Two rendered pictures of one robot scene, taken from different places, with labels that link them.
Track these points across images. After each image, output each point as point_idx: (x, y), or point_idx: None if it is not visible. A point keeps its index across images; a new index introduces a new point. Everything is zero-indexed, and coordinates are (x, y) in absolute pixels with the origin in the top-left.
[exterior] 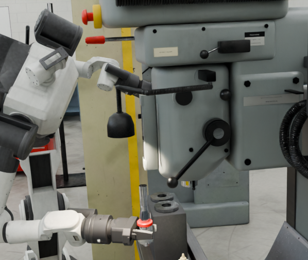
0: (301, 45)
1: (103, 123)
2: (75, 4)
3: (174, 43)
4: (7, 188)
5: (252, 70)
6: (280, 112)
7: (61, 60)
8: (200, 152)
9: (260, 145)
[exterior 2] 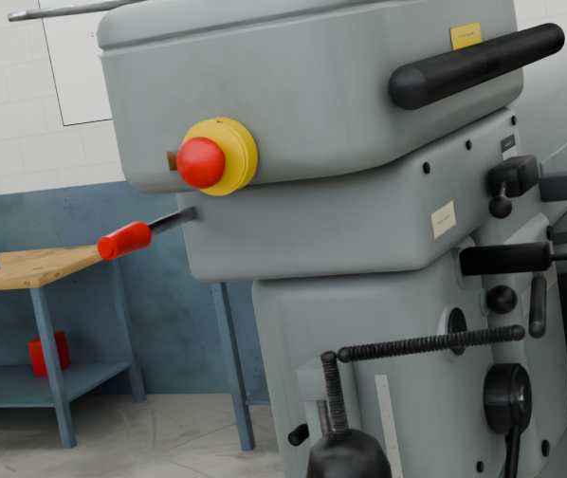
0: (533, 154)
1: None
2: None
3: (448, 193)
4: None
5: (509, 228)
6: (549, 312)
7: None
8: (517, 461)
9: (547, 398)
